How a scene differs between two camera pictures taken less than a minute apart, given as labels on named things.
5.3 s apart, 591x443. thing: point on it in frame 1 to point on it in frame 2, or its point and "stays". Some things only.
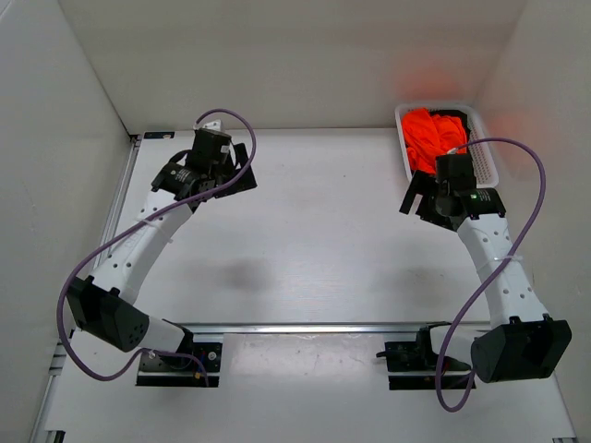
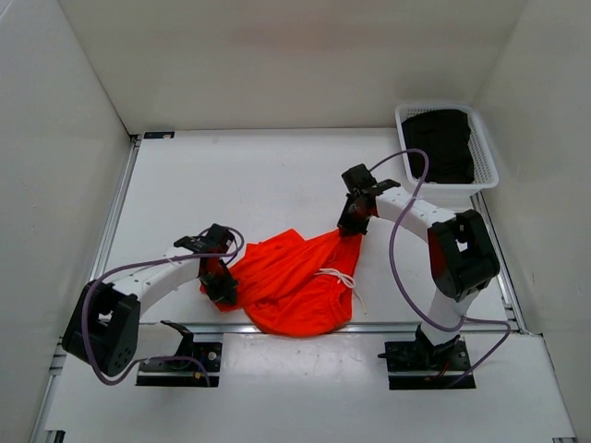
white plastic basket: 483,154 stays
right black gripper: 424,184 to 346,226
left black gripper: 246,182 to 223,293
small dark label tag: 159,135 stays
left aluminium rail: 117,203 stays
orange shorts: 428,137 to 295,286
